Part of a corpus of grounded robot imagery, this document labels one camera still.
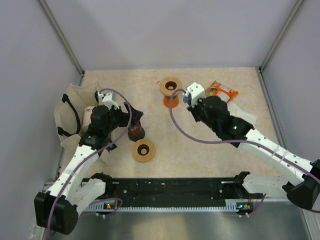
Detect orange glass carafe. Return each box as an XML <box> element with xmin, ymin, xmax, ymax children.
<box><xmin>163</xmin><ymin>94</ymin><xmax>180</xmax><ymax>109</ymax></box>

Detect wooden ring on table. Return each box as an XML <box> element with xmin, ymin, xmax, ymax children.
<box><xmin>131</xmin><ymin>138</ymin><xmax>157</xmax><ymax>163</ymax></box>

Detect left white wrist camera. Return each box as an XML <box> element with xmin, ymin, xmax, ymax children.
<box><xmin>97</xmin><ymin>91</ymin><xmax>119</xmax><ymax>110</ymax></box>

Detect beige canvas tote bag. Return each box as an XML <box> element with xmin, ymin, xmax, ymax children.
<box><xmin>54</xmin><ymin>80</ymin><xmax>101</xmax><ymax>169</ymax></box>

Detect orange snack packet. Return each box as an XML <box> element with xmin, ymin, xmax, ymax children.
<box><xmin>205</xmin><ymin>81</ymin><xmax>239</xmax><ymax>103</ymax></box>

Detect dark glass carafe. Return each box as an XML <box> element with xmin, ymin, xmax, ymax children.
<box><xmin>127</xmin><ymin>121</ymin><xmax>146</xmax><ymax>142</ymax></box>

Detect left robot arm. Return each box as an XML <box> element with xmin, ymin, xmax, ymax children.
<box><xmin>34</xmin><ymin>103</ymin><xmax>144</xmax><ymax>235</ymax></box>

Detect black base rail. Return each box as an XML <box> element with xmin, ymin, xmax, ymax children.
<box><xmin>97</xmin><ymin>176</ymin><xmax>263</xmax><ymax>209</ymax></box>

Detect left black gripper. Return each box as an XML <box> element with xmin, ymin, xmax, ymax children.
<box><xmin>104</xmin><ymin>102</ymin><xmax>143</xmax><ymax>135</ymax></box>

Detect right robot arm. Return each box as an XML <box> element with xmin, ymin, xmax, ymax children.
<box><xmin>183</xmin><ymin>96</ymin><xmax>320</xmax><ymax>211</ymax></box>

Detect wooden ring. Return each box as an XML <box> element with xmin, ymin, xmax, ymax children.
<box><xmin>131</xmin><ymin>138</ymin><xmax>157</xmax><ymax>163</ymax></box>
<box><xmin>159</xmin><ymin>77</ymin><xmax>183</xmax><ymax>97</ymax></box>

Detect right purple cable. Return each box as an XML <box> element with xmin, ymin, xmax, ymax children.
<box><xmin>169</xmin><ymin>89</ymin><xmax>320</xmax><ymax>217</ymax></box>

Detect aluminium frame rail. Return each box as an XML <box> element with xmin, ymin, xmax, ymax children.
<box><xmin>42</xmin><ymin>181</ymin><xmax>313</xmax><ymax>213</ymax></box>

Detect blue ribbed glass dripper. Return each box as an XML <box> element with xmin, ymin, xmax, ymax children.
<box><xmin>183</xmin><ymin>96</ymin><xmax>192</xmax><ymax>104</ymax></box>

